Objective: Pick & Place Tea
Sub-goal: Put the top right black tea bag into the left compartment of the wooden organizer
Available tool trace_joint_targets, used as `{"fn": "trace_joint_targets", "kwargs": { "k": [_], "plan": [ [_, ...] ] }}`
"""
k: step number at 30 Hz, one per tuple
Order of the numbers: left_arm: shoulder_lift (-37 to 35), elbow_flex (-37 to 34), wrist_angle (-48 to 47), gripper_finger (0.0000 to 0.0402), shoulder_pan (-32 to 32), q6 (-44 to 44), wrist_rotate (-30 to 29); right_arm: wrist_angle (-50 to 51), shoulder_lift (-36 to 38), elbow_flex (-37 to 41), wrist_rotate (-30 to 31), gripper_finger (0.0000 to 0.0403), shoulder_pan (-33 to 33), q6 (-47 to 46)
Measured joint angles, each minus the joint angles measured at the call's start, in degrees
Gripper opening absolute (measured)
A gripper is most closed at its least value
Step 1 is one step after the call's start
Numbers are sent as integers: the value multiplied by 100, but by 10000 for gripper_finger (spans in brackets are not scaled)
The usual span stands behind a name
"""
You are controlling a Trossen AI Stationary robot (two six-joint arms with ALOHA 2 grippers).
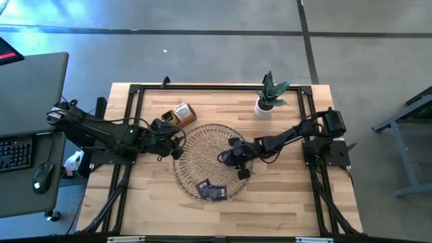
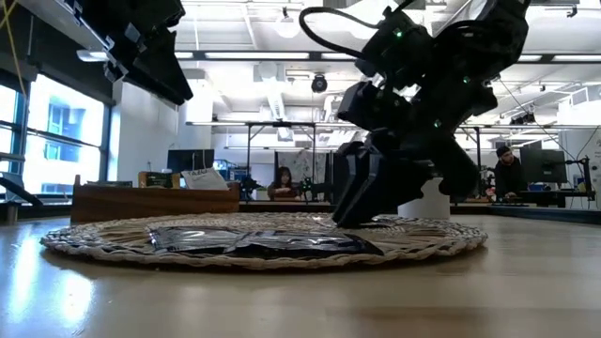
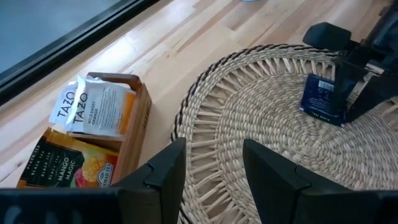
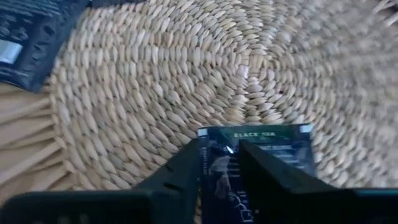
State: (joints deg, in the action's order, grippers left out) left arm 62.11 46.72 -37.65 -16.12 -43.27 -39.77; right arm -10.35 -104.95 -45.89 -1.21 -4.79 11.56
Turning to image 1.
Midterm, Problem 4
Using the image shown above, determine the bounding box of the black clamp lever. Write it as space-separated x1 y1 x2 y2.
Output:
340 141 358 157

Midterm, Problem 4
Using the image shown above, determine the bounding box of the round woven straw placemat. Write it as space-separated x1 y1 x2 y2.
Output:
172 123 254 203

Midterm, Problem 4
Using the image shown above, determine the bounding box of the silver bracket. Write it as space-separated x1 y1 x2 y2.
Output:
295 237 335 243
107 236 146 243

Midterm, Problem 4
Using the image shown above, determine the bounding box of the grey metal table frame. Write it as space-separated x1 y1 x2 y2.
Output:
372 86 432 198

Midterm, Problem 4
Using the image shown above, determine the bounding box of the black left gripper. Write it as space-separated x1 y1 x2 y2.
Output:
143 117 185 161

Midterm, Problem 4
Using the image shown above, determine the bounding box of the dark grey desk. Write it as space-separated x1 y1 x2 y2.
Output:
0 52 70 138
0 131 68 219

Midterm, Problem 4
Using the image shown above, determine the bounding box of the black backlit keyboard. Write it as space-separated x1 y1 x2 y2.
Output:
0 136 34 173

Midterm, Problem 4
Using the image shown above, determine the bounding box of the black screen with red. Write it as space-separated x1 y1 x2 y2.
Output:
0 36 25 66

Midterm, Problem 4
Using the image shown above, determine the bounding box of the black computer mouse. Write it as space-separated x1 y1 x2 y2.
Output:
32 162 55 195

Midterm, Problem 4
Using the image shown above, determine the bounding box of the white tea packet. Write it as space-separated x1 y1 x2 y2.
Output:
173 102 193 122

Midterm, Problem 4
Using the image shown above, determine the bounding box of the wooden organizer box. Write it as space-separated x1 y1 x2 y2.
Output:
160 102 198 130

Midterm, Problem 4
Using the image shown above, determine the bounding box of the black aluminium table frame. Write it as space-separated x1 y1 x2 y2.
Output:
76 82 364 241

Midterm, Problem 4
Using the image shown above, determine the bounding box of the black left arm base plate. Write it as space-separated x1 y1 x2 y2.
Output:
89 144 140 166

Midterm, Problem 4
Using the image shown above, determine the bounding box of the orange yellow tea packet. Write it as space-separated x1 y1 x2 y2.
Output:
161 110 180 126

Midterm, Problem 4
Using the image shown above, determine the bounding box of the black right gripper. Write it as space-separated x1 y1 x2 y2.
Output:
221 136 263 180

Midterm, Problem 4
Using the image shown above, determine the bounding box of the snake plant in white pot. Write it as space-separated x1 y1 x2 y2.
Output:
253 70 293 119

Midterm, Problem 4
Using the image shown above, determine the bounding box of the black caster wheel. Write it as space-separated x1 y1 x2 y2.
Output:
45 209 61 223

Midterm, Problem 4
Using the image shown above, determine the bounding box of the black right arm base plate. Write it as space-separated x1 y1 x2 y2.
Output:
302 140 352 167

